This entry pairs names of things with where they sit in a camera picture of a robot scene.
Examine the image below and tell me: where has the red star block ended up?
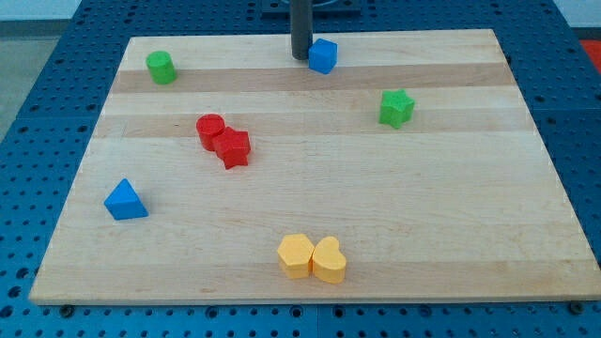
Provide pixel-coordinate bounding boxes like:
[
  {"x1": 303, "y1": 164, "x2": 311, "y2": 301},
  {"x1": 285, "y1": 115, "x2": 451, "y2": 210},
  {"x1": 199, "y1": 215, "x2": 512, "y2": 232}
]
[{"x1": 213, "y1": 127, "x2": 251, "y2": 170}]

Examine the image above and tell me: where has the green star block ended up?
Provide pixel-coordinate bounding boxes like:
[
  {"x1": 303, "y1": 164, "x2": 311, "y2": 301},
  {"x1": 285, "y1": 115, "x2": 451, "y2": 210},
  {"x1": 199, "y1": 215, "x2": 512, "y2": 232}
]
[{"x1": 378, "y1": 89, "x2": 415, "y2": 129}]

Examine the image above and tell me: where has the yellow hexagon block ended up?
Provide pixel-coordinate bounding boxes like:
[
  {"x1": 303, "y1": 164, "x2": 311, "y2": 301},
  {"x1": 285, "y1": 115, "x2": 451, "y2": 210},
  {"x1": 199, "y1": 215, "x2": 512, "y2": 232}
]
[{"x1": 277, "y1": 234, "x2": 315, "y2": 279}]

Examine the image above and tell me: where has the wooden board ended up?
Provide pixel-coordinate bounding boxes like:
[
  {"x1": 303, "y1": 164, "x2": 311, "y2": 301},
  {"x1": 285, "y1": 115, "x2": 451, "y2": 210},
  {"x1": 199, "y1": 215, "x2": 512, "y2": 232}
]
[{"x1": 30, "y1": 29, "x2": 600, "y2": 305}]

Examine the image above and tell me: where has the yellow heart block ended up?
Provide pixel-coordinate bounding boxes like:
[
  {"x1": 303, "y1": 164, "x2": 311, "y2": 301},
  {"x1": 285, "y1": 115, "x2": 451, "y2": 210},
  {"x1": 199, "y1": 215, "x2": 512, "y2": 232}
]
[{"x1": 313, "y1": 236, "x2": 347, "y2": 284}]

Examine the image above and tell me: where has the red cylinder block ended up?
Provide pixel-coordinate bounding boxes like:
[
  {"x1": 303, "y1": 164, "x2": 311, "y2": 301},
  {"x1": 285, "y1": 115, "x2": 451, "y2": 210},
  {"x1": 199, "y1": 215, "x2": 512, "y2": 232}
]
[{"x1": 195, "y1": 114, "x2": 225, "y2": 151}]

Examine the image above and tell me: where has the blue cube block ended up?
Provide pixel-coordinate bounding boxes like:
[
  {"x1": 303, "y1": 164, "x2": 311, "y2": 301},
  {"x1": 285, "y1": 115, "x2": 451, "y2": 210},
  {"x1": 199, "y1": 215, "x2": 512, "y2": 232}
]
[{"x1": 309, "y1": 38, "x2": 338, "y2": 74}]

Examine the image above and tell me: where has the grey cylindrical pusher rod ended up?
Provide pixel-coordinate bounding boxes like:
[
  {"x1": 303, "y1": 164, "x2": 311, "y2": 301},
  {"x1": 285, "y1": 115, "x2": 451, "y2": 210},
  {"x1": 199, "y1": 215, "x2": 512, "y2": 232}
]
[{"x1": 289, "y1": 0, "x2": 313, "y2": 60}]

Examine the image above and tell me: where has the green cylinder block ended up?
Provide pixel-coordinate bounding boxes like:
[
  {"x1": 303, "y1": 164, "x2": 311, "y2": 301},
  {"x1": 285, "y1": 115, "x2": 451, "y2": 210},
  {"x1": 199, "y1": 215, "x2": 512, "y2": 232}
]
[{"x1": 146, "y1": 51, "x2": 177, "y2": 85}]

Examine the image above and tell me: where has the blue triangle block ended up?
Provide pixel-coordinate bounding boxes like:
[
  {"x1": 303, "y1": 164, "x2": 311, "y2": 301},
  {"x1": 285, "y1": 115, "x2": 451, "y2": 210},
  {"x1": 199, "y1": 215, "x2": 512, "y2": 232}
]
[{"x1": 103, "y1": 178, "x2": 148, "y2": 221}]

